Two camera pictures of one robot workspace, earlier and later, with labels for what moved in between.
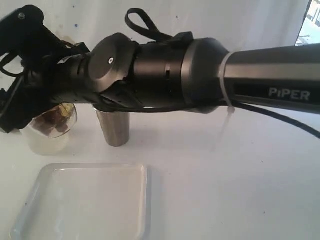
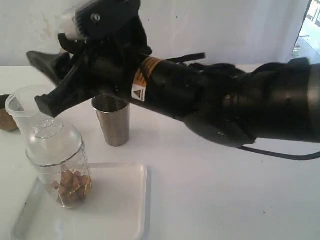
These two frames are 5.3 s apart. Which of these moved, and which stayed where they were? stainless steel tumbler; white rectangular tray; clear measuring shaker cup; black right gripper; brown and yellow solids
Moved: clear measuring shaker cup; black right gripper; brown and yellow solids
Stayed: stainless steel tumbler; white rectangular tray
